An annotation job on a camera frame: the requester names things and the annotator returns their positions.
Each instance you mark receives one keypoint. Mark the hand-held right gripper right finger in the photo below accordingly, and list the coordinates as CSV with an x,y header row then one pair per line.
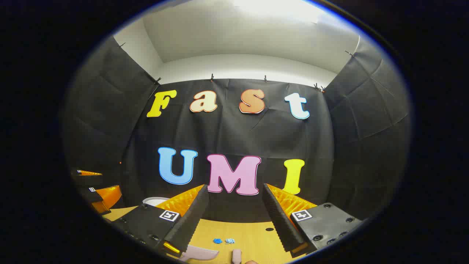
x,y
284,223

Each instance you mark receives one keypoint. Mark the pale purple plastic dustpan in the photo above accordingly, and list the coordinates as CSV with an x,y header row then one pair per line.
x,y
199,253

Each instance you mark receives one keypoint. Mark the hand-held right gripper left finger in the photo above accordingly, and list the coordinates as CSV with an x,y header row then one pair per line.
x,y
190,220

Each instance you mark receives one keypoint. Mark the white ribbed garbage bin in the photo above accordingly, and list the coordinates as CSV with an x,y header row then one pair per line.
x,y
155,201

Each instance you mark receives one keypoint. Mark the wooden desktop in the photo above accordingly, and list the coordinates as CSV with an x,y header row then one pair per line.
x,y
249,234

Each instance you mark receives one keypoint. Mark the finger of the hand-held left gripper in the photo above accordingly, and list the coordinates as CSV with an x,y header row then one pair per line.
x,y
108,196
89,172

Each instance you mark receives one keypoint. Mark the small pale purple broom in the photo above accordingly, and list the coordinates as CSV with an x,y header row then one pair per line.
x,y
236,256

